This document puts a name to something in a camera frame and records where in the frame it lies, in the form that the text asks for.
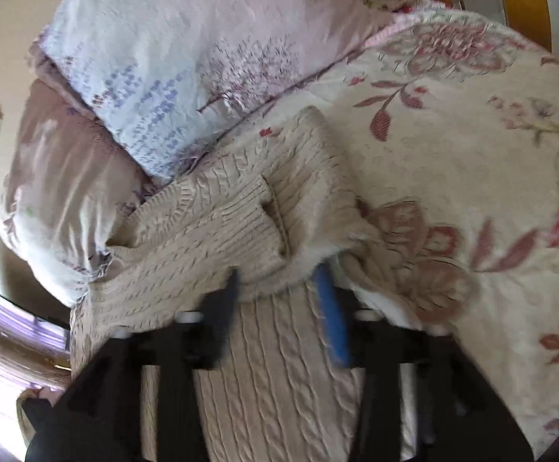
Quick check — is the light blue lavender-print pillow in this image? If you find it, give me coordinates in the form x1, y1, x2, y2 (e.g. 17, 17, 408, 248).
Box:
38, 0, 393, 181

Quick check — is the mauve pink pillow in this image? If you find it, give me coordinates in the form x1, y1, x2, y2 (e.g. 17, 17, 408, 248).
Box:
0, 44, 157, 308

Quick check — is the beige cable-knit sweater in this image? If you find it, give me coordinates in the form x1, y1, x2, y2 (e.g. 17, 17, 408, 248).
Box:
71, 106, 379, 461

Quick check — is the floral quilted bedspread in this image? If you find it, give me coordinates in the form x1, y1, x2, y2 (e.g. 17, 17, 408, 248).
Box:
199, 8, 559, 461

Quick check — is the window with blinds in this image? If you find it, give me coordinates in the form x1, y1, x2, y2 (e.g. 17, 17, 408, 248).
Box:
0, 295, 71, 457

